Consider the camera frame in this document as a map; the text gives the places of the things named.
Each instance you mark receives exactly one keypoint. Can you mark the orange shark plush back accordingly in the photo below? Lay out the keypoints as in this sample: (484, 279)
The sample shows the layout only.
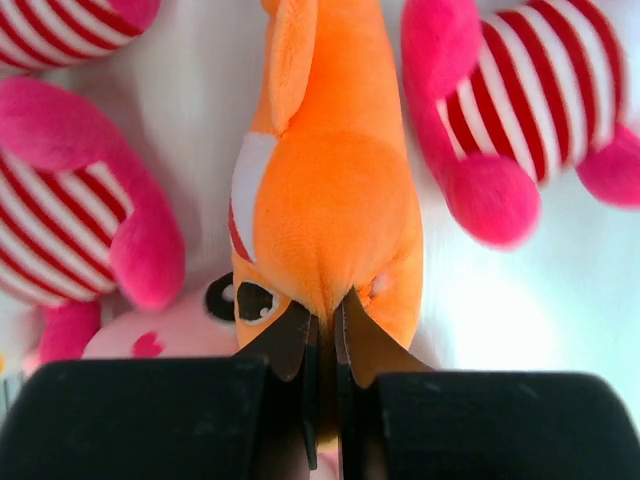
(322, 197)

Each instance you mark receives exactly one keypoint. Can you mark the white plush corner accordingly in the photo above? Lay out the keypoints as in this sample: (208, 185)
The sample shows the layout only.
(42, 35)

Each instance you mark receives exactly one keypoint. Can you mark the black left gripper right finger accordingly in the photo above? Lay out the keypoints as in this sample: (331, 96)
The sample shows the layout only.
(365, 348)

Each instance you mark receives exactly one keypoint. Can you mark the pink striped plush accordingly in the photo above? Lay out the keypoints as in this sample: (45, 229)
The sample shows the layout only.
(198, 324)

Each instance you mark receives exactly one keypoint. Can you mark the white plush glasses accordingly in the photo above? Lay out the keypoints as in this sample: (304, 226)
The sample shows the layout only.
(81, 216)
(503, 103)

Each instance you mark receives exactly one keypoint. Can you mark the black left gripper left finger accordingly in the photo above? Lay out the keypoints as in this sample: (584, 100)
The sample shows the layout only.
(289, 344)

